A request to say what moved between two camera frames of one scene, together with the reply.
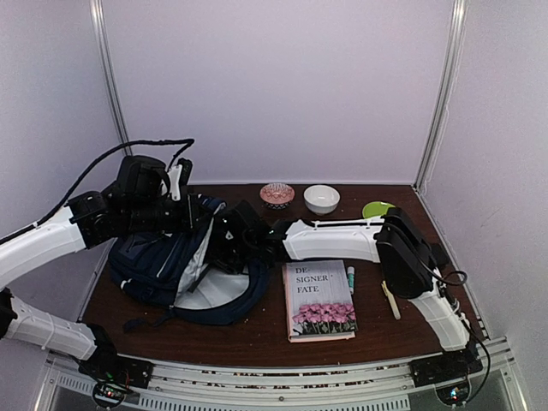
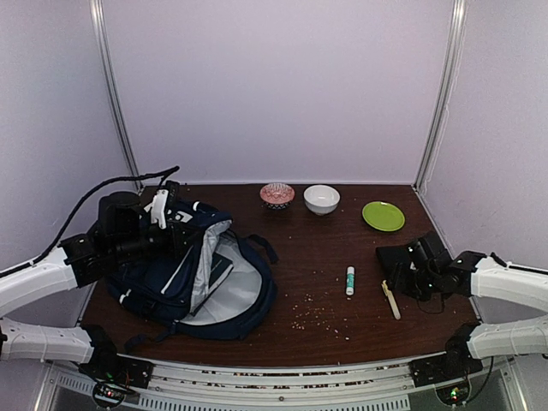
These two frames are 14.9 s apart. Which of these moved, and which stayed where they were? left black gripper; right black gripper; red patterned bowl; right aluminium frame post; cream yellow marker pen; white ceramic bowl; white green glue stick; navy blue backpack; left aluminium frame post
Moved: left black gripper; right black gripper; navy blue backpack
Stayed: cream yellow marker pen; right aluminium frame post; red patterned bowl; white ceramic bowl; white green glue stick; left aluminium frame post
